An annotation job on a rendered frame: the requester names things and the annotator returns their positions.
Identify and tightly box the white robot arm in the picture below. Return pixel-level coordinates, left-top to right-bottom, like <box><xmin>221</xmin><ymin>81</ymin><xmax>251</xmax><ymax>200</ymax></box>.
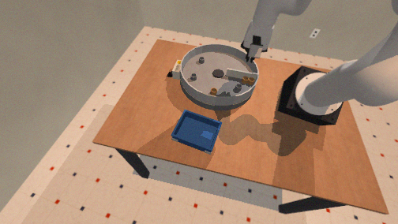
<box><xmin>253</xmin><ymin>0</ymin><xmax>398</xmax><ymax>115</ymax></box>

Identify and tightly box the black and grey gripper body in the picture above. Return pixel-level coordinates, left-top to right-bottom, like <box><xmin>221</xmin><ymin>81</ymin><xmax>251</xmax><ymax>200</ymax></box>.
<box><xmin>243</xmin><ymin>21</ymin><xmax>274</xmax><ymax>50</ymax></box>

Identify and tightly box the blue crate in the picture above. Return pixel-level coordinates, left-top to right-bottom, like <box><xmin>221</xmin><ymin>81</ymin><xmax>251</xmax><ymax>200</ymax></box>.
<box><xmin>171</xmin><ymin>110</ymin><xmax>222</xmax><ymax>155</ymax></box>

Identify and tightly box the bronze bushing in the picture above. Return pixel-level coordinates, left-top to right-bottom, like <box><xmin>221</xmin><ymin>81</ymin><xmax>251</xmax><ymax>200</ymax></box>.
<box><xmin>242</xmin><ymin>77</ymin><xmax>249</xmax><ymax>84</ymax></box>
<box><xmin>210</xmin><ymin>88</ymin><xmax>217</xmax><ymax>95</ymax></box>
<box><xmin>247</xmin><ymin>77</ymin><xmax>255</xmax><ymax>85</ymax></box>

